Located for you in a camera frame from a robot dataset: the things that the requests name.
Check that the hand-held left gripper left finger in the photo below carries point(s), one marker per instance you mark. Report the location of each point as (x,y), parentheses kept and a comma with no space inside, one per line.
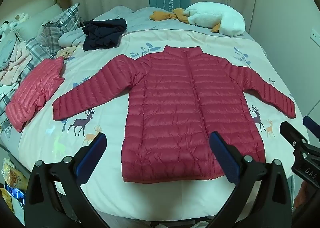
(93,152)

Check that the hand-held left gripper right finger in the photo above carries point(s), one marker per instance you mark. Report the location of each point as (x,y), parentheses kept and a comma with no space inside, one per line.
(223,158)

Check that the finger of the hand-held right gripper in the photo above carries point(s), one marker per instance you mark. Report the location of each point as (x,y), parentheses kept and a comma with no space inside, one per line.
(311,124)
(290,131)

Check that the red down jacket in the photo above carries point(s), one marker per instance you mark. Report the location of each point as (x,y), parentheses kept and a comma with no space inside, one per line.
(170,105)

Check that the pile of pink clothes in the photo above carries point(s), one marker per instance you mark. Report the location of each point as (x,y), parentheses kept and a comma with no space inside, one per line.
(17,67)

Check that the snack packets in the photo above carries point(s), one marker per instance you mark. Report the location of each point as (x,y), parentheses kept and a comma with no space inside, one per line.
(13,178)

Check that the folded pink down jacket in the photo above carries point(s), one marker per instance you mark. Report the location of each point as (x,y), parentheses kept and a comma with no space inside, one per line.
(32,87)

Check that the light grey garment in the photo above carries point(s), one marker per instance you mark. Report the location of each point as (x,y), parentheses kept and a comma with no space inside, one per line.
(71,37)

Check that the deer printed blanket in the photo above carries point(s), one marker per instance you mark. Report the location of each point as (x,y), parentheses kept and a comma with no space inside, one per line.
(207,42)

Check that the navy garment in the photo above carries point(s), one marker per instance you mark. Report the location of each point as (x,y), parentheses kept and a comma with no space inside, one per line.
(102,34)

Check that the plaid pillow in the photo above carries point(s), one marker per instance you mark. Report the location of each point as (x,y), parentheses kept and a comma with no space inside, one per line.
(58,25)

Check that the grey blue garment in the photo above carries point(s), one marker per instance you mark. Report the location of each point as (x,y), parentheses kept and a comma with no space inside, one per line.
(6,52)

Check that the white goose plush toy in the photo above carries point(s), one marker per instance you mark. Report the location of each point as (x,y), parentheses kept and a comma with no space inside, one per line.
(215,17)

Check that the grey bed sheet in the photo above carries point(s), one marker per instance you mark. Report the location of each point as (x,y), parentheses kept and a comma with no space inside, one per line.
(140,19)

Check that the cream pillow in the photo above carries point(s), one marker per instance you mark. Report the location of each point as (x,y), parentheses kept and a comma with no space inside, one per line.
(32,24)

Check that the small plush toys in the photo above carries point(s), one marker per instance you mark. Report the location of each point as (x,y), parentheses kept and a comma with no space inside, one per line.
(15,21)

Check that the wall socket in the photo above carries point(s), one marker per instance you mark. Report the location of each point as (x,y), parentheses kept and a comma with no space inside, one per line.
(315,37)

